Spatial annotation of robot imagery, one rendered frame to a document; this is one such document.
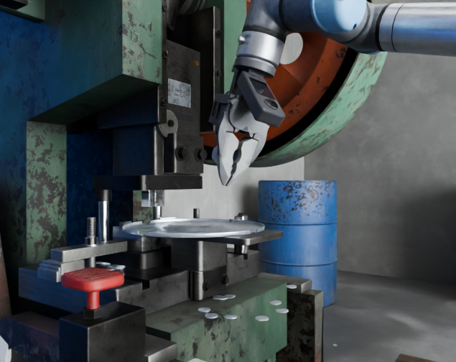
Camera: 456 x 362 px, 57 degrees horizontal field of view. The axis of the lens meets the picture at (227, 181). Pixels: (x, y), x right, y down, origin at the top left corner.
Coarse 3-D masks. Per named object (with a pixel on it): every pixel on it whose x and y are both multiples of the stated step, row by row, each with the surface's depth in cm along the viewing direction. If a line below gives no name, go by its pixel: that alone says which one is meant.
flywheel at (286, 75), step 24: (312, 48) 111; (336, 48) 103; (288, 72) 115; (312, 72) 111; (336, 72) 103; (288, 96) 115; (312, 96) 107; (288, 120) 111; (312, 120) 113; (216, 144) 125; (264, 144) 118
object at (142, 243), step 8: (120, 232) 89; (128, 240) 87; (136, 240) 86; (144, 240) 86; (152, 240) 88; (160, 240) 89; (168, 240) 91; (128, 248) 87; (136, 248) 86; (144, 248) 86; (152, 248) 88
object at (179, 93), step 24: (168, 48) 86; (168, 72) 86; (192, 72) 93; (168, 96) 86; (192, 96) 93; (168, 120) 85; (192, 120) 93; (120, 144) 89; (144, 144) 85; (168, 144) 84; (192, 144) 88; (120, 168) 89; (144, 168) 85; (168, 168) 84; (192, 168) 88
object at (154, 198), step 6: (144, 192) 92; (150, 192) 91; (156, 192) 92; (162, 192) 93; (144, 198) 92; (150, 198) 91; (156, 198) 92; (162, 198) 93; (144, 204) 92; (150, 204) 91; (156, 204) 92; (162, 204) 93
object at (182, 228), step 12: (132, 228) 85; (144, 228) 85; (156, 228) 85; (168, 228) 83; (180, 228) 81; (192, 228) 81; (204, 228) 81; (216, 228) 83; (228, 228) 85; (240, 228) 85; (252, 228) 85
